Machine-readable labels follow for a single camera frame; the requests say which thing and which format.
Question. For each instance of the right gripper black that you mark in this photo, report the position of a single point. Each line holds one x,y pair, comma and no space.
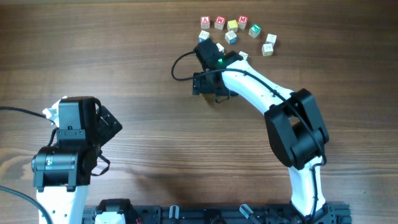
199,86

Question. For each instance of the white blue-sided block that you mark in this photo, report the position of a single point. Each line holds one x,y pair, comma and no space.
203,36
220,47
231,37

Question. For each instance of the plain white block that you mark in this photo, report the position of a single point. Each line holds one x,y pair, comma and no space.
244,55

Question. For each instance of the white yellow-sided block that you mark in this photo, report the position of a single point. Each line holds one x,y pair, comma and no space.
267,49

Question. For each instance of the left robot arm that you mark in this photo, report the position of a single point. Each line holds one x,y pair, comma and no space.
63,170

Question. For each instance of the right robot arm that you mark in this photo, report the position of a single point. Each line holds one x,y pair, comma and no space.
296,130

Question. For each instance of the yellow top block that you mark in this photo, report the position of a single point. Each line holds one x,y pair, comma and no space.
232,25

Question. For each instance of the red M block left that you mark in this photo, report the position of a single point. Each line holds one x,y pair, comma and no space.
219,22

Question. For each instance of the red m block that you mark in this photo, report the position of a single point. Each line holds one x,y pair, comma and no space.
242,21
219,22

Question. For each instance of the red A block top row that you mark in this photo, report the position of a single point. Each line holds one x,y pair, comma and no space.
205,22

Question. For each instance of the green letter block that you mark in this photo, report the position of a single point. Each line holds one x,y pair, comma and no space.
254,31

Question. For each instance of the red M block right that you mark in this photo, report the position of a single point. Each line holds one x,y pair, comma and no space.
242,21

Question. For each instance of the white block far right upper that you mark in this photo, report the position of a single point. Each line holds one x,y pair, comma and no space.
271,39

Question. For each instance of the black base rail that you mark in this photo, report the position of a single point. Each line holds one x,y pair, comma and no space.
122,211

